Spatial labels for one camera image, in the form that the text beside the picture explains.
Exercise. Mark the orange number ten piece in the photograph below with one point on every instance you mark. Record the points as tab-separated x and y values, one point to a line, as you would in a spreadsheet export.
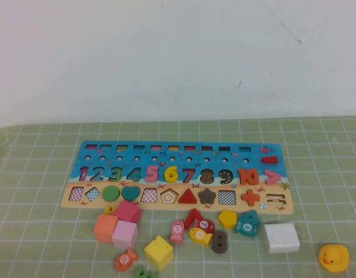
242	176

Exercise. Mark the yellow cube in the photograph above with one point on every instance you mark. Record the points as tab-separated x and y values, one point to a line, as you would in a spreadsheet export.
159	255

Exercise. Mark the yellow pentagon piece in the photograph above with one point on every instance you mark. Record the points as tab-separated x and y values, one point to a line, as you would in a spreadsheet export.
227	218

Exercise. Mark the green circle piece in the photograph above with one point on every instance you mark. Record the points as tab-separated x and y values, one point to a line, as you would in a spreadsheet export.
111	193

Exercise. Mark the red fish numbered seven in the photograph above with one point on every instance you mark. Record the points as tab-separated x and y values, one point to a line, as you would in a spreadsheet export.
205	224

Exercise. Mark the red number seven piece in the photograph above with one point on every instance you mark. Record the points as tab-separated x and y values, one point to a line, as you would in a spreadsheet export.
192	217

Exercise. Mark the teal heart piece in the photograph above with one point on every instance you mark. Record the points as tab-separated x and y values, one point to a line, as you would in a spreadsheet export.
130	192

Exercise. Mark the pink greater-than sign piece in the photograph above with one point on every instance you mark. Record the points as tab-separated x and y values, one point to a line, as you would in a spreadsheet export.
277	177

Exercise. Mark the brown star piece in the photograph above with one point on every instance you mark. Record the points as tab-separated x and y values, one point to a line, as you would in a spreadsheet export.
207	197

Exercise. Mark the yellow number six piece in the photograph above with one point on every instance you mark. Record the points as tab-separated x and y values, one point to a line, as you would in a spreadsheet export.
166	176

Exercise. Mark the red triangle piece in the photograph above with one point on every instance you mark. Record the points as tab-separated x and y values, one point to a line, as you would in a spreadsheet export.
189	198

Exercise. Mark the light pink cube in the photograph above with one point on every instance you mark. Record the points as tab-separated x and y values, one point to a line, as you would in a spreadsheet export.
124	234

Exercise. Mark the small yellow wooden piece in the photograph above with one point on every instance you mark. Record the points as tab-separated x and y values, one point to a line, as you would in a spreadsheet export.
109	210

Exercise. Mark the teal number four piece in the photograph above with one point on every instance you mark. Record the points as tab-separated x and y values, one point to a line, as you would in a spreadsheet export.
253	215

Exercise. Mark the orange cube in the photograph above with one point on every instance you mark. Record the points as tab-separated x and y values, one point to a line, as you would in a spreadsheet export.
105	228

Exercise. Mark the orange fish numbered ten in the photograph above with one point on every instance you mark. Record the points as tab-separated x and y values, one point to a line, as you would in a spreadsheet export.
125	259

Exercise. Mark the pink number five piece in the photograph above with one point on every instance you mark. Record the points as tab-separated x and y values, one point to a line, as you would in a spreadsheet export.
156	176

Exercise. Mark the magenta cube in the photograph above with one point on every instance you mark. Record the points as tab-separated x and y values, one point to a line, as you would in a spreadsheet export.
127	211

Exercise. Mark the orange plus sign piece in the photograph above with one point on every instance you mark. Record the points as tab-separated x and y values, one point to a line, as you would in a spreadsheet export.
250	197

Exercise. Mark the blue wooden number puzzle board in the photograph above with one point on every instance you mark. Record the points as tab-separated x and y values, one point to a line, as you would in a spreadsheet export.
183	162

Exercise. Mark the white charger block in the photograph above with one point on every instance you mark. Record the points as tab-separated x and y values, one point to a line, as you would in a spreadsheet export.
282	239

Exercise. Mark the yellow rubber duck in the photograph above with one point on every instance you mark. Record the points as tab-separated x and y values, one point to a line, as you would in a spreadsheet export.
334	256

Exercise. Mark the brown number eight piece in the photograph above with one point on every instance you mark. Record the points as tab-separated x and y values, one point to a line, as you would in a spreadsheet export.
219	242

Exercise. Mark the green number piece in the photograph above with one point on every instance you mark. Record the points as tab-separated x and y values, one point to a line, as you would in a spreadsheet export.
140	272

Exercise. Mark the pink fish numbered five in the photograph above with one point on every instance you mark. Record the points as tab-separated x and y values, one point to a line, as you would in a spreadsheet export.
177	230

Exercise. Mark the red minus sign piece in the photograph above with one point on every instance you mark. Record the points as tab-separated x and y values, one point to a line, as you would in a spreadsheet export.
269	160

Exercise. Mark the yellow fish piece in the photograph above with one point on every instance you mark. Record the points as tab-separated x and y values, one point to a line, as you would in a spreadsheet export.
199	234

